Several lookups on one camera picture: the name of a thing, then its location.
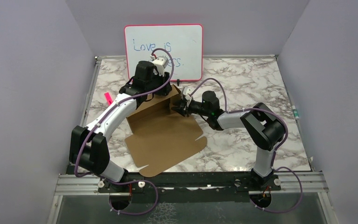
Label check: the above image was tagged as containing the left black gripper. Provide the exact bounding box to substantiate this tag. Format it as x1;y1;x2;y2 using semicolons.
146;69;173;96

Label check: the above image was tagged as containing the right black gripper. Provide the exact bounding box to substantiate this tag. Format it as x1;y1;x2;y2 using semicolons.
171;97;211;117

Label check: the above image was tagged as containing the brown cardboard box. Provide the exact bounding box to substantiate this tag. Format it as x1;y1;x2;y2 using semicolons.
125;85;207;177

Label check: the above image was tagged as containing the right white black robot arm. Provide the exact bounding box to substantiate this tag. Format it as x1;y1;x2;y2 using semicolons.
171;91;288;190

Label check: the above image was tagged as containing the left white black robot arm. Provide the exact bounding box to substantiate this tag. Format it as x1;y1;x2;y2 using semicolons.
69;56;172;192

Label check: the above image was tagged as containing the pink marker pen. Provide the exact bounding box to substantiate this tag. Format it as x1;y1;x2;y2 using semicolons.
104;92;113;105

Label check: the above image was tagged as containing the pink framed whiteboard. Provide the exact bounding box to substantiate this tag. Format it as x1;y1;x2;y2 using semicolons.
124;24;203;82

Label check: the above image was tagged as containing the green white marker pen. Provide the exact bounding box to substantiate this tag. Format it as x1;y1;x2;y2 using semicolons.
291;105;300;120

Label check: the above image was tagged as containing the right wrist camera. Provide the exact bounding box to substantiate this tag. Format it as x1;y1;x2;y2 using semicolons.
181;86;193;106

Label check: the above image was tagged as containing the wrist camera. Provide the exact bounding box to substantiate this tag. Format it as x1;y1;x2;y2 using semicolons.
181;86;193;106
150;55;169;76

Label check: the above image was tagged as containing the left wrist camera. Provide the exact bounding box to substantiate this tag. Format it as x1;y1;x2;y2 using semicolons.
150;55;169;76

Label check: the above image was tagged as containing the aluminium front rail frame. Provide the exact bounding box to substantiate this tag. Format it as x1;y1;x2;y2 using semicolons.
48;170;337;224

